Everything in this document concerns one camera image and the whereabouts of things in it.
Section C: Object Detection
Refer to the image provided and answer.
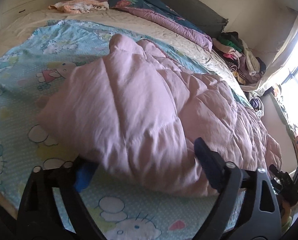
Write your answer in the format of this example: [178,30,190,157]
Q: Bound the pink quilted jacket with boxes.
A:
[37,34,282,197]

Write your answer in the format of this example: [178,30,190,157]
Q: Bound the clothes on window sill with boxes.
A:
[272,85,298,163]

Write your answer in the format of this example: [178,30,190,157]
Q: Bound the floral bag of clothes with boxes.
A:
[245,92,264,118]

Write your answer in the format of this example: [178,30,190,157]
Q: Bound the pile of mixed clothes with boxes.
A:
[212,31,266,86]

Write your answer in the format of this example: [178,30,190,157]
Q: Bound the green fleece garment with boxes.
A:
[279,199,293,233]

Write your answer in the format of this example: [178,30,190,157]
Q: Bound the bed with beige sheet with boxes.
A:
[0,6,264,240]

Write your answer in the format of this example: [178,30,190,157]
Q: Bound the light blue cartoon blanket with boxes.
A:
[0,20,266,239]

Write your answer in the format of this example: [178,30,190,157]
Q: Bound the dark grey headboard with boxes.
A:
[161,0,228,38]

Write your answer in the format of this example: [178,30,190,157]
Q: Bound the peach white small cloth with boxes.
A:
[48,0,109,14]

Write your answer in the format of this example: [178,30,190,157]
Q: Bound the beige curtain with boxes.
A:
[241,15,298,95]

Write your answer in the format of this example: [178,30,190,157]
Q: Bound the dark floral purple quilt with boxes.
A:
[98,0,212,51]

